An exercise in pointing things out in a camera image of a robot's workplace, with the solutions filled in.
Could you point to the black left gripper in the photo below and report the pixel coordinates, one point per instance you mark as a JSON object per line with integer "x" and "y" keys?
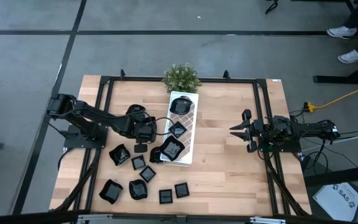
{"x": 141, "y": 130}

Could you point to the black horizontal beam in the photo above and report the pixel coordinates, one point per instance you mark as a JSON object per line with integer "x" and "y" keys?
{"x": 17, "y": 217}

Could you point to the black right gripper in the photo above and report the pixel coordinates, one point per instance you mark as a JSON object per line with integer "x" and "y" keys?
{"x": 256, "y": 129}

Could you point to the person's foot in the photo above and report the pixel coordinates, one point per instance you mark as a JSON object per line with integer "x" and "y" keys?
{"x": 350, "y": 57}
{"x": 340, "y": 32}

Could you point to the person's white sneakers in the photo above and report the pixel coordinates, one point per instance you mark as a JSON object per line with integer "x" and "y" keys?
{"x": 337, "y": 79}

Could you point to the black small square plate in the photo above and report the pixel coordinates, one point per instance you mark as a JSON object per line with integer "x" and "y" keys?
{"x": 181, "y": 190}
{"x": 147, "y": 174}
{"x": 177, "y": 130}
{"x": 165, "y": 196}
{"x": 138, "y": 162}

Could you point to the white printed paper sheet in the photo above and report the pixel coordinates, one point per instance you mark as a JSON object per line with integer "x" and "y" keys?
{"x": 337, "y": 202}

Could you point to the small green potted plant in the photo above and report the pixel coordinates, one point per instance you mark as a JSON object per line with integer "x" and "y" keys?
{"x": 182, "y": 79}

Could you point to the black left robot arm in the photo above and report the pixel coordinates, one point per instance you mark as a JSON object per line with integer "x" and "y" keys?
{"x": 98, "y": 118}

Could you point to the white lattice shelf rack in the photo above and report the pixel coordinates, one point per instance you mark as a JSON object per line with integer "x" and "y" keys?
{"x": 192, "y": 140}

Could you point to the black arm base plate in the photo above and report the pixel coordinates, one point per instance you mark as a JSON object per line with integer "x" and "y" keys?
{"x": 70, "y": 144}
{"x": 291, "y": 148}

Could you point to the silver metal bracket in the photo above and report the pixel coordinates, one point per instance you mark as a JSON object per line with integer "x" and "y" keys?
{"x": 266, "y": 220}
{"x": 95, "y": 217}

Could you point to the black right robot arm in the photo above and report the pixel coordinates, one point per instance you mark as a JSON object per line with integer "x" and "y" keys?
{"x": 315, "y": 129}

